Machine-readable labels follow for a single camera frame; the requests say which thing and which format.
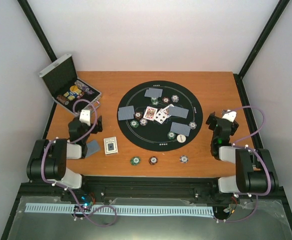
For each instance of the blue chip top mat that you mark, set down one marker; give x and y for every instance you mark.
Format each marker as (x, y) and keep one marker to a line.
(175, 98)

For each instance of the dealt card mat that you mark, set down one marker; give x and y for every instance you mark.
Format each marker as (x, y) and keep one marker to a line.
(153, 93)
(126, 113)
(180, 129)

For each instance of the white dealer button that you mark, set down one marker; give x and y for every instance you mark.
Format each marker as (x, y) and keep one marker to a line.
(181, 138)

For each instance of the chips in case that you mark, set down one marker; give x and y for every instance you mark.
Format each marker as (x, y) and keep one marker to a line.
(75, 92)

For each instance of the red brown poker chip stack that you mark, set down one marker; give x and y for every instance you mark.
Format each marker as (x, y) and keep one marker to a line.
(153, 160)

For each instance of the face-down burn card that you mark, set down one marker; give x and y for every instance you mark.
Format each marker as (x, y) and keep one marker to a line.
(178, 112)

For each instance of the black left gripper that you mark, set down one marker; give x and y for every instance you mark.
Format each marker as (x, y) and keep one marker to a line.
(95, 130)

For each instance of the green chip top mat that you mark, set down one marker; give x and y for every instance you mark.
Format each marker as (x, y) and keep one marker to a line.
(154, 101)

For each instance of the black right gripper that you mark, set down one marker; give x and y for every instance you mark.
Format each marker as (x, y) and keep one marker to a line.
(212, 119)

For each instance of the red chip top mat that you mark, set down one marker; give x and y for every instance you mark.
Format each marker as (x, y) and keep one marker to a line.
(165, 100)

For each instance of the king face-up card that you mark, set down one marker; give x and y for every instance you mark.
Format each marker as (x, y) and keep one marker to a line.
(150, 113)

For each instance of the white playing card box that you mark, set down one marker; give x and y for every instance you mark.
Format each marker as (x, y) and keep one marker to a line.
(110, 145)

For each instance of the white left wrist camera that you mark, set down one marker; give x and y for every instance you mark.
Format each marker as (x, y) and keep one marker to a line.
(85, 117)

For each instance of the red chip mat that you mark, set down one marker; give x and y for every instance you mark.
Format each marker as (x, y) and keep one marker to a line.
(165, 100)
(138, 115)

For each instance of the spades face-up card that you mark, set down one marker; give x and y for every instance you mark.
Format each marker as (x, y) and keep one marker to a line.
(160, 117)

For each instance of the aluminium poker case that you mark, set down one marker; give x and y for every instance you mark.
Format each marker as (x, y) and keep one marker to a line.
(60, 75)

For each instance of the green poker chip stack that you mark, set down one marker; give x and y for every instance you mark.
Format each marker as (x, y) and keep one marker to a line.
(135, 160)

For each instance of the round black poker mat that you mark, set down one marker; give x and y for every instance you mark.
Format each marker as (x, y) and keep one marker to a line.
(153, 136)

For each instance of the light blue cable duct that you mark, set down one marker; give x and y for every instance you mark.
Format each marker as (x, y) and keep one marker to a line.
(122, 210)

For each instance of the blue playing card deck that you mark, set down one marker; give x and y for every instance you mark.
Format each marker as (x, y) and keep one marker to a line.
(92, 148)

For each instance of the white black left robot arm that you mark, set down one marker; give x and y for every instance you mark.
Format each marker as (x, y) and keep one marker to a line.
(51, 159)

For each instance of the dealt card top mat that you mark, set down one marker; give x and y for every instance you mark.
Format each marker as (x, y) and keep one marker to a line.
(153, 93)

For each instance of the blue white poker chip stack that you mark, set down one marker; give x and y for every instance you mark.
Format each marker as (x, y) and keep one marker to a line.
(184, 159)

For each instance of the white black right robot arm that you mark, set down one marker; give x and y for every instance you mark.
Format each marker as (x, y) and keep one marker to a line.
(254, 170)

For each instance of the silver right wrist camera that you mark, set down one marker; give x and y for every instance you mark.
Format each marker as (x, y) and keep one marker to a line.
(229, 115)

